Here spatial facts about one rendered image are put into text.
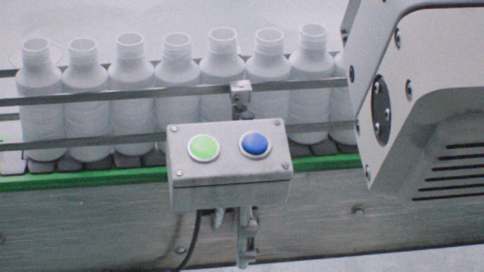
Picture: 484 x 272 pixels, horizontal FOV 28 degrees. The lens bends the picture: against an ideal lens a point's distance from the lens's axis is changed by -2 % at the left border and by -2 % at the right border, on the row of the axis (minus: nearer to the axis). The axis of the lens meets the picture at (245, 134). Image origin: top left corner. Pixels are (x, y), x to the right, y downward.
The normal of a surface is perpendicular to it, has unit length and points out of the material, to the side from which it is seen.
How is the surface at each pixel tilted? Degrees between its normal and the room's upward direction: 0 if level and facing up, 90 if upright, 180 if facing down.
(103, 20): 0
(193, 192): 110
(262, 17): 0
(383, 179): 118
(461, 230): 90
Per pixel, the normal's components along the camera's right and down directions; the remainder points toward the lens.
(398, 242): 0.15, 0.55
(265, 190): 0.13, 0.81
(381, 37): -0.99, 0.07
